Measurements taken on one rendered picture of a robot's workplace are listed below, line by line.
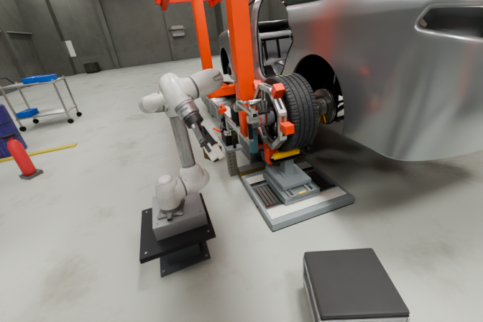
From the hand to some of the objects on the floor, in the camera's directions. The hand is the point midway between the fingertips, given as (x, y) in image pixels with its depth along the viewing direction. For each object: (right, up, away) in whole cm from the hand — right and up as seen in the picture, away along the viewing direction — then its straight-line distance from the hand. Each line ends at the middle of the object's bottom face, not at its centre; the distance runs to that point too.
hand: (217, 156), depth 96 cm
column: (0, -33, +183) cm, 186 cm away
